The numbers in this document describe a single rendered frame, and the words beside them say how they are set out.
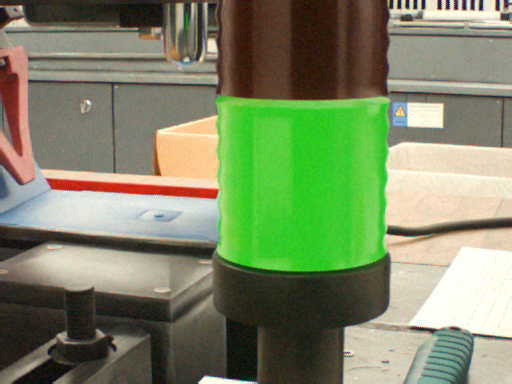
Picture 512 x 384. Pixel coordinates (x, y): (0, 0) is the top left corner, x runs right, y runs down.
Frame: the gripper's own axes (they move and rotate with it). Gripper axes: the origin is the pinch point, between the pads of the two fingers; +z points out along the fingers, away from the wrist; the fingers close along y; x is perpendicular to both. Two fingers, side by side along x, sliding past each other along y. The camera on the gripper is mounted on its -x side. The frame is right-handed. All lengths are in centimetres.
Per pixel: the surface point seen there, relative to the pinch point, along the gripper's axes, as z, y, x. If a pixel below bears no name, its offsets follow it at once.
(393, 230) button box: 18.2, 8.1, 33.5
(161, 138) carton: -3, -102, 214
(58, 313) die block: 7.1, 8.2, -12.0
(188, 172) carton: 10, -98, 212
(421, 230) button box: 19.7, 9.7, 35.6
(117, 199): 4.2, 4.9, 2.3
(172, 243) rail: 7.3, 10.6, -4.6
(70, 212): 3.5, 3.7, -0.8
